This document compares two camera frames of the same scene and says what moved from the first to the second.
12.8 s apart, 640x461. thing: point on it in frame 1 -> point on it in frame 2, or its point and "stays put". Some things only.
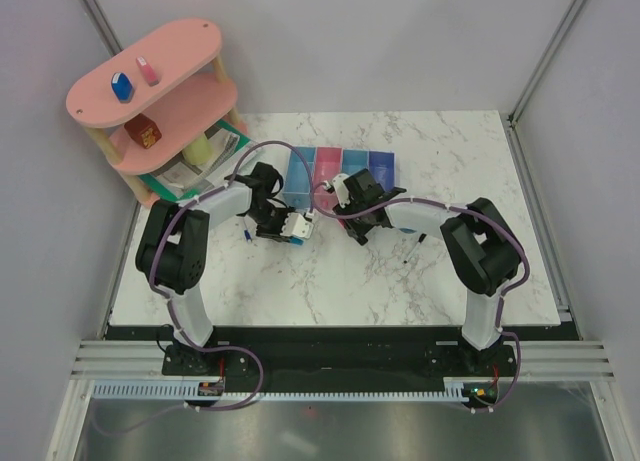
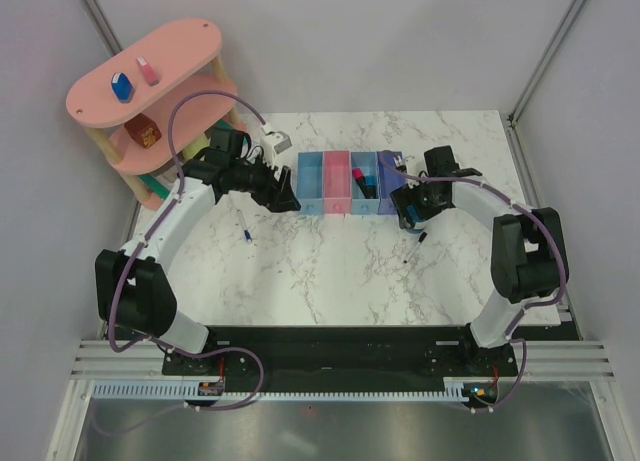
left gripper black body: x=271 y=226 -> x=256 y=180
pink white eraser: x=147 y=71 stays put
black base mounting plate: x=327 y=359 stays put
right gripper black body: x=353 y=207 -> x=420 y=195
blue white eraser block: x=122 y=87 stays put
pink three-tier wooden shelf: x=159 y=104 stays put
